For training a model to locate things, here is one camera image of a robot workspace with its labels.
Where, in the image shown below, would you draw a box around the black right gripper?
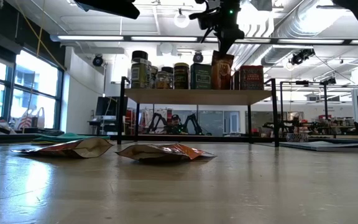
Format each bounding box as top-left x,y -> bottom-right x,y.
188,0 -> 246,55

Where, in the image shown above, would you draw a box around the brown packet with nutrition label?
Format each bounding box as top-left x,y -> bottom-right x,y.
211,50 -> 236,91

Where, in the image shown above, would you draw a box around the green black pepper tin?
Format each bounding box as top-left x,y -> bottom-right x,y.
190,63 -> 213,90

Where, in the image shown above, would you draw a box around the orange label black lid jar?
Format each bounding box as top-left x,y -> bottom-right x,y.
130,50 -> 152,90

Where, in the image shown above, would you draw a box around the small cork lid glass jar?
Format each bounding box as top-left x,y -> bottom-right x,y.
155,70 -> 171,90

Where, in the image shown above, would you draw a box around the brown orange Trader Joe's packet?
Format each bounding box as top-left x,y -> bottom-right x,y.
115,142 -> 217,164

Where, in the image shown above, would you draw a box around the orange taco seasoning packet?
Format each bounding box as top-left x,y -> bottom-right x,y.
10,136 -> 114,159

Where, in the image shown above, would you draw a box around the wooden shelf with black legs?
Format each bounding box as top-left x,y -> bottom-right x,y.
116,76 -> 281,149

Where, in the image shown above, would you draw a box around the white round ceiling lamp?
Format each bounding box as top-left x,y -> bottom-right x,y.
173,8 -> 191,29

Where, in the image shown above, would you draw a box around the black ceiling spotlights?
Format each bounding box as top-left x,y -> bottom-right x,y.
289,48 -> 316,66

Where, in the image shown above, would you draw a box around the black background rig stand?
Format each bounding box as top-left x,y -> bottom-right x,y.
278,77 -> 338,138

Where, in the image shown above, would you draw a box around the person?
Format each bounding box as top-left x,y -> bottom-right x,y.
166,114 -> 188,136
289,113 -> 306,134

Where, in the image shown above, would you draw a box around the Yellowstone waterfall book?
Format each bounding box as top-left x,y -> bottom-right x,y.
278,140 -> 358,152

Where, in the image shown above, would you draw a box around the white shopping bags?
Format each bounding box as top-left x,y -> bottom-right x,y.
14,106 -> 46,131

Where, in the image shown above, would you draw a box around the silver ventilation duct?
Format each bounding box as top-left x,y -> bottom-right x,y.
259,45 -> 295,67

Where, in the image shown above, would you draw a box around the yellow power cable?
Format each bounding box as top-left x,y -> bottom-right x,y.
12,0 -> 67,72

